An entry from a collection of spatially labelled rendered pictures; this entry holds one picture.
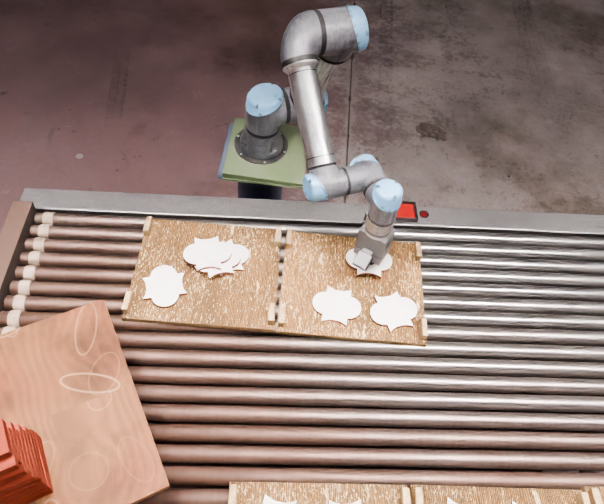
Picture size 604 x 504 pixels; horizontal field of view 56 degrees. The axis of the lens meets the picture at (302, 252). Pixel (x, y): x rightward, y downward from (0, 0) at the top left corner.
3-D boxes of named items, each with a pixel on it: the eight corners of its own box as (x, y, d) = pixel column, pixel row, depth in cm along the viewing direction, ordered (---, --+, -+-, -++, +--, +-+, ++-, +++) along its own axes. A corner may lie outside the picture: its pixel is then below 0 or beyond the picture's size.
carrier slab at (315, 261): (286, 233, 176) (286, 230, 174) (417, 246, 177) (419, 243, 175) (276, 333, 155) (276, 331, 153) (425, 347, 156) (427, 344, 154)
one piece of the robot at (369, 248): (349, 232, 150) (341, 267, 164) (379, 248, 148) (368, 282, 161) (371, 204, 157) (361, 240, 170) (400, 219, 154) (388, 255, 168)
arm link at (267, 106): (240, 114, 194) (241, 82, 183) (277, 108, 197) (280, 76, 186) (250, 139, 188) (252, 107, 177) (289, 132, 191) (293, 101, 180)
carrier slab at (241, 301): (148, 221, 174) (148, 218, 173) (282, 232, 176) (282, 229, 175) (122, 320, 154) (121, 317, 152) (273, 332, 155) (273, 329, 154)
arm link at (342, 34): (272, 98, 195) (313, -1, 144) (313, 91, 200) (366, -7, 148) (282, 130, 194) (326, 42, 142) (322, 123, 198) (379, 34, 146)
